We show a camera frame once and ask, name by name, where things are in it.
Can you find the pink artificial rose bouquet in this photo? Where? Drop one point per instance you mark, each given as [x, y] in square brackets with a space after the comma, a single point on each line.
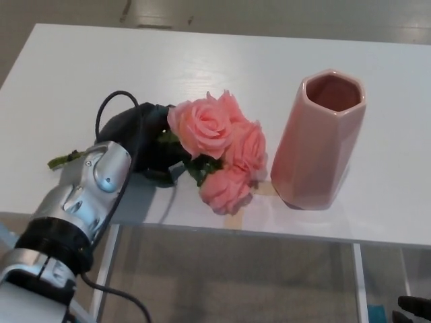
[208, 128]

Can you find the white metal table leg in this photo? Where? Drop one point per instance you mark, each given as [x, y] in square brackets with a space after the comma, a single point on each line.
[106, 266]
[360, 286]

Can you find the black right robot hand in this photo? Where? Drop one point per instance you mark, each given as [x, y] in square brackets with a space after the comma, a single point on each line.
[412, 307]

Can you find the pink faceted ceramic vase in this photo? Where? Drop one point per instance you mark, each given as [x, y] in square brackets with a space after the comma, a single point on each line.
[313, 151]

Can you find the light blue metal frame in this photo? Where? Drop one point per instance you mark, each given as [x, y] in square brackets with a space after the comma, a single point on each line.
[6, 235]

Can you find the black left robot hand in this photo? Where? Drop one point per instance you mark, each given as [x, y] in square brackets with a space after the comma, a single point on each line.
[121, 128]

